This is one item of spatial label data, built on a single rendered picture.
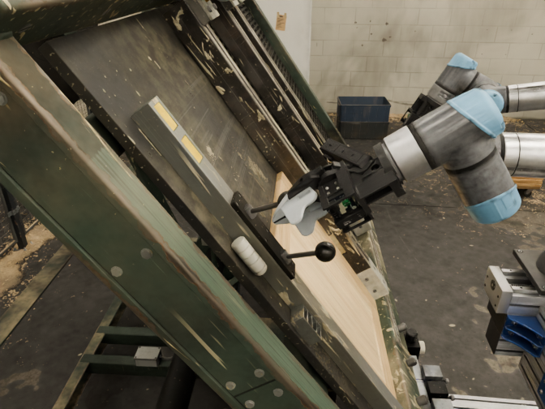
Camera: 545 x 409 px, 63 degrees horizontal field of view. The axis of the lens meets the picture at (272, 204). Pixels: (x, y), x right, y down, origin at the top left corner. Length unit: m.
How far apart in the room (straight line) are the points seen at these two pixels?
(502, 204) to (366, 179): 0.19
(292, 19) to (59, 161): 4.50
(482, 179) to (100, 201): 0.51
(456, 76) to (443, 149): 0.85
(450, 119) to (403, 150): 0.07
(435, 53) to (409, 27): 0.50
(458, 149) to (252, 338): 0.38
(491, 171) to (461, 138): 0.07
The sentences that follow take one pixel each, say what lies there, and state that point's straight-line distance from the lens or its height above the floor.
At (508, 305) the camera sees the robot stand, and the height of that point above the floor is 0.94.
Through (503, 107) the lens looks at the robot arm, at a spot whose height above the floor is 1.54.
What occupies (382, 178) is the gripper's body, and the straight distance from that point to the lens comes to 0.65.
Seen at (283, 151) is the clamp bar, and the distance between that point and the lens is 1.27.
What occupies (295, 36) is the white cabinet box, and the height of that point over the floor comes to 1.23.
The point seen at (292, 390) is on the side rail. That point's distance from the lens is 0.71.
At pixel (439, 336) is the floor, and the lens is 2.84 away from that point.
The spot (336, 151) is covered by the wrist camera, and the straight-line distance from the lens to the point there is 0.73.
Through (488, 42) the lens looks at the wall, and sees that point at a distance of 6.74.
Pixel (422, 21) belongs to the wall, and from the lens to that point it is 6.49.
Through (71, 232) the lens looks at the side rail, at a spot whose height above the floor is 1.59.
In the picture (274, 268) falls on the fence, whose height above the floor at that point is 1.37.
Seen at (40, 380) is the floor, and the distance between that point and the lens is 2.74.
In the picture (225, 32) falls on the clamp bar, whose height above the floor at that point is 1.68.
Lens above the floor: 1.88
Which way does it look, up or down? 28 degrees down
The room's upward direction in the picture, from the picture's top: straight up
